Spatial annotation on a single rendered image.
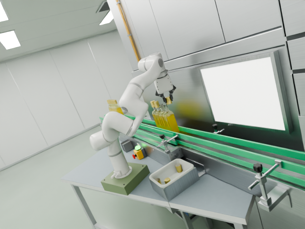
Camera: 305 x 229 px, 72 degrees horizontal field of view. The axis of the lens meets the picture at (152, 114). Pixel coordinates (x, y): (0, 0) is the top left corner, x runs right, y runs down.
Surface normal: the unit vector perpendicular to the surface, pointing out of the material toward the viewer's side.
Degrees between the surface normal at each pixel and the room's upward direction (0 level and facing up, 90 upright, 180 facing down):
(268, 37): 90
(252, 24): 90
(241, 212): 0
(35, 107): 90
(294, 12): 90
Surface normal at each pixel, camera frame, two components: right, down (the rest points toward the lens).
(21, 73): 0.46, 0.07
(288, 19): -0.83, 0.41
